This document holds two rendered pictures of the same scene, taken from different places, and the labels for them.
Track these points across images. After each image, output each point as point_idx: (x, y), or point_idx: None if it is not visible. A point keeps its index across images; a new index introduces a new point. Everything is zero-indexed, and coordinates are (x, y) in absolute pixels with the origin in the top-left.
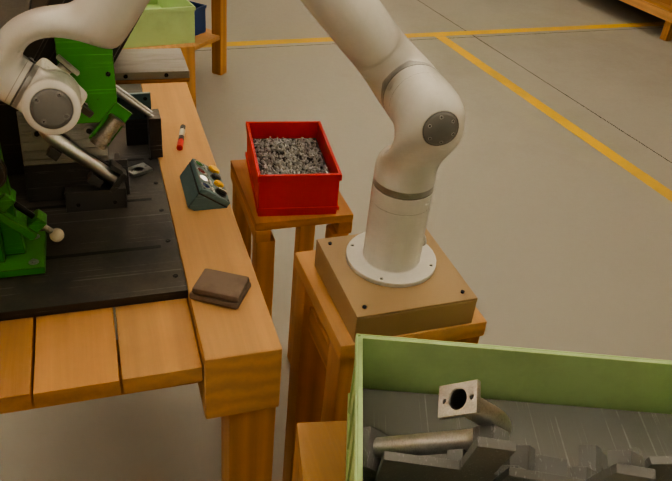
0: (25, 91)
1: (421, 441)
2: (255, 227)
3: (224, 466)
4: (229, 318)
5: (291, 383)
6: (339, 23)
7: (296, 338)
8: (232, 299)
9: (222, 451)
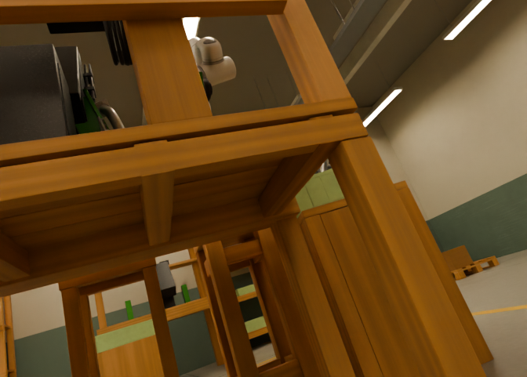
0: (225, 57)
1: (324, 168)
2: None
3: (303, 270)
4: None
5: (231, 318)
6: (210, 108)
7: (223, 277)
8: None
9: (296, 266)
